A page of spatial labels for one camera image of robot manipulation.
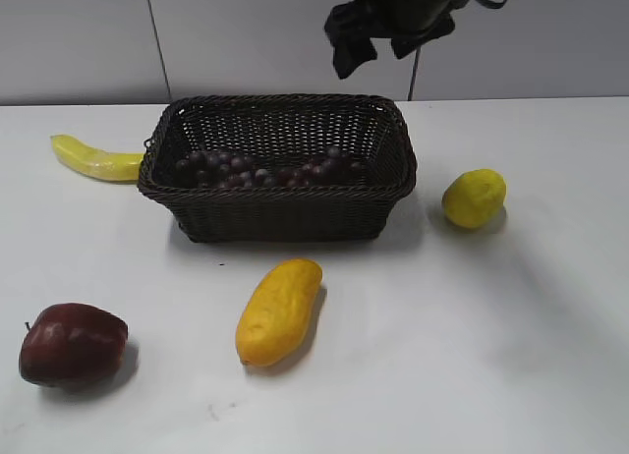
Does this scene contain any yellow lemon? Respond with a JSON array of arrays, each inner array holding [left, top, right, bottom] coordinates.
[[441, 169, 507, 230]]

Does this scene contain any purple grape bunch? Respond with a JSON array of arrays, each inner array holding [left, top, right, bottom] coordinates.
[[174, 146, 367, 189]]

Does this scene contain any dark red apple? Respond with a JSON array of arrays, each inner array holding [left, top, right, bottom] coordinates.
[[19, 303, 129, 389]]

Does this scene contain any black woven plastic basket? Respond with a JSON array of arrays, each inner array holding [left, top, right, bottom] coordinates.
[[138, 93, 417, 243]]

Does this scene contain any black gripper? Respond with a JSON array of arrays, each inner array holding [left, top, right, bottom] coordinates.
[[324, 0, 470, 80]]

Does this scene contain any yellow banana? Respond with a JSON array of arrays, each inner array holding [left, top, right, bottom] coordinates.
[[50, 135, 143, 183]]

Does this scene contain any orange-yellow mango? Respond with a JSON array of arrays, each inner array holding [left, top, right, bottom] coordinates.
[[235, 258, 323, 369]]

